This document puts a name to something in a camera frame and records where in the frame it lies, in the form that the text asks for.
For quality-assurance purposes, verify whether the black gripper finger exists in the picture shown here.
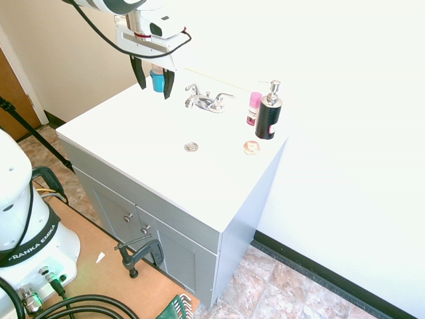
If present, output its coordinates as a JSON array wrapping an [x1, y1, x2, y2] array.
[[163, 68, 175, 100], [129, 55, 147, 90]]

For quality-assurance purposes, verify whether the brown wooden robot base board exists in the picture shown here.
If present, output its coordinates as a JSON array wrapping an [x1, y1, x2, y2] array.
[[31, 197, 201, 319]]

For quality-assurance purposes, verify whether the white sink vanity top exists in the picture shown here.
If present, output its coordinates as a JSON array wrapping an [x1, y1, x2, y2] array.
[[55, 68, 293, 233]]

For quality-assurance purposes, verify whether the black tripod leg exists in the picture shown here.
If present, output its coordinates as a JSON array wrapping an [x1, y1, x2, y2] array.
[[0, 96, 76, 174]]

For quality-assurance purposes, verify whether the green hex key set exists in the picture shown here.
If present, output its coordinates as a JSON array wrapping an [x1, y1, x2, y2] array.
[[155, 294, 193, 319]]

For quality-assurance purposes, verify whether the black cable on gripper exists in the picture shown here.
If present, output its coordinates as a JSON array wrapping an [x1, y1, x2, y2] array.
[[68, 0, 193, 58]]

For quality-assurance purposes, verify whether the wooden door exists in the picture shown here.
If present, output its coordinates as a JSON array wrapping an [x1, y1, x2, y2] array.
[[0, 45, 43, 142]]

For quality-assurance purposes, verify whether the blue cup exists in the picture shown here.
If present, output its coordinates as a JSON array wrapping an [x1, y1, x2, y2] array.
[[149, 68, 167, 94]]

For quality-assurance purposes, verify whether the grey vanity cabinet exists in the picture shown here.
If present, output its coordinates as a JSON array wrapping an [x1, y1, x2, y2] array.
[[58, 134, 287, 310]]

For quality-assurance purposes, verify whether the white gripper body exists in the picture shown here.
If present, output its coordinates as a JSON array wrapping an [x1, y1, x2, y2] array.
[[114, 15, 187, 73]]

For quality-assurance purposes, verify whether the pink capped spray bottle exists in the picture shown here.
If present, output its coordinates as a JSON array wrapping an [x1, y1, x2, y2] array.
[[246, 91, 263, 127]]

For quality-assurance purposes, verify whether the chrome faucet spout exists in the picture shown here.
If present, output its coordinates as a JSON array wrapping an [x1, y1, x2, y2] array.
[[184, 94, 213, 110]]

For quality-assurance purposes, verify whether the black thick cable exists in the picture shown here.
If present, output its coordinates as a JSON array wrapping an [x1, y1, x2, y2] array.
[[0, 275, 147, 319]]

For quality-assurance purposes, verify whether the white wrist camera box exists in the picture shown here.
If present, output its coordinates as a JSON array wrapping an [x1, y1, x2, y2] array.
[[148, 15, 184, 38]]

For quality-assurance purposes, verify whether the black soap dispenser chrome pump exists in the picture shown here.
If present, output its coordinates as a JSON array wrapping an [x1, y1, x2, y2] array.
[[254, 79, 284, 141]]

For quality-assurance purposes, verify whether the black C-clamp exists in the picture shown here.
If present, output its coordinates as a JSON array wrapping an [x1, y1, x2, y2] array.
[[114, 233, 165, 279]]

